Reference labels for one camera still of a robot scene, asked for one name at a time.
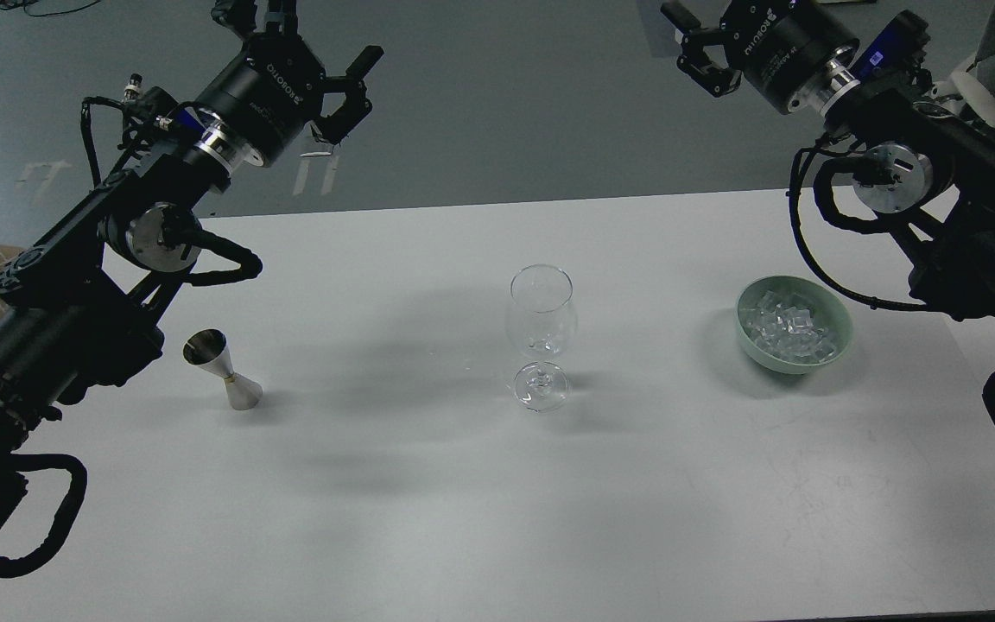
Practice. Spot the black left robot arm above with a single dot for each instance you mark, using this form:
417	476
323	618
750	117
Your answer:
83	304

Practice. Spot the steel cocktail jigger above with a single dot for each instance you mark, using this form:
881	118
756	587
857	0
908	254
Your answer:
208	350

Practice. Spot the clear ice cubes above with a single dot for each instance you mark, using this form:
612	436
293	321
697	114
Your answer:
786	326

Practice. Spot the clear wine glass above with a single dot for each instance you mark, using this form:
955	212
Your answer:
541	321

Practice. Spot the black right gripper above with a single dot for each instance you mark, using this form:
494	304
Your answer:
778	46

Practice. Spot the white office chair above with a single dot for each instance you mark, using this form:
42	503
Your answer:
963	95

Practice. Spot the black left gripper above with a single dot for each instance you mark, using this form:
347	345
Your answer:
276	84

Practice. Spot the green bowl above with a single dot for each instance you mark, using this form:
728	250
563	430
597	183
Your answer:
829	310

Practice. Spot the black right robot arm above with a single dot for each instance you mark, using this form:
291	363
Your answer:
892	160

